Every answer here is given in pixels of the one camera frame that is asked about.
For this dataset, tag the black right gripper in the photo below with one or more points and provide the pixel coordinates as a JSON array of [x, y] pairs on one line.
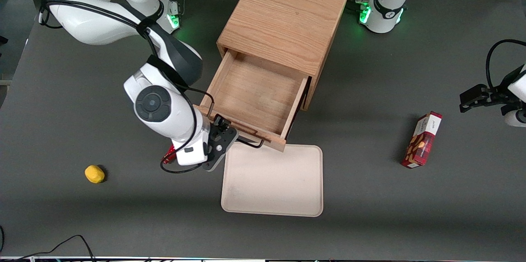
[[220, 122]]

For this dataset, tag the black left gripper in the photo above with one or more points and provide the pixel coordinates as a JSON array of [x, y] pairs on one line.
[[498, 93]]

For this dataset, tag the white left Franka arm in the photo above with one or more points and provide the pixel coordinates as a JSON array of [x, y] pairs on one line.
[[386, 7]]

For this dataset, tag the wooden drawer cabinet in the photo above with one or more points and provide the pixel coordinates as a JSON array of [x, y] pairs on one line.
[[283, 15]]

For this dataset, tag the red cookie box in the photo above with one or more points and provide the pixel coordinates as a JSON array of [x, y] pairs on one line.
[[422, 140]]

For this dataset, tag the red cola bottle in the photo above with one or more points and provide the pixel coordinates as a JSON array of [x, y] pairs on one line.
[[167, 157]]

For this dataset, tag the beige plastic tray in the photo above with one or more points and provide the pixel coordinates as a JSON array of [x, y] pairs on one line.
[[272, 184]]

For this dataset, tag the yellow lemon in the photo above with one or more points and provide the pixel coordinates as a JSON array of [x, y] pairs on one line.
[[94, 174]]

